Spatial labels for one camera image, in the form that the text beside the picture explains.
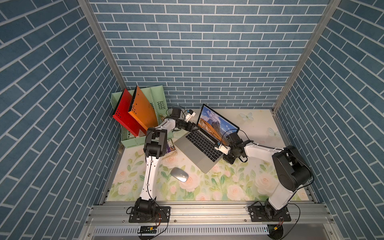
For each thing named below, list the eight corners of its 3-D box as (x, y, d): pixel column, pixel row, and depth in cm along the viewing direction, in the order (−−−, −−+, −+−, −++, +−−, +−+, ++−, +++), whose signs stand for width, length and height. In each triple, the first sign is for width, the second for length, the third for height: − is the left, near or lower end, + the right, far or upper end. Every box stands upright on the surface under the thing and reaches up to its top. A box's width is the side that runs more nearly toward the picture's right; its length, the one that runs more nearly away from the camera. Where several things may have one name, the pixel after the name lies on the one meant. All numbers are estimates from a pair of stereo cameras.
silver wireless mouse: (169, 174, 89) (168, 173, 88) (174, 166, 92) (174, 164, 91) (185, 183, 86) (185, 182, 84) (190, 174, 89) (190, 173, 87)
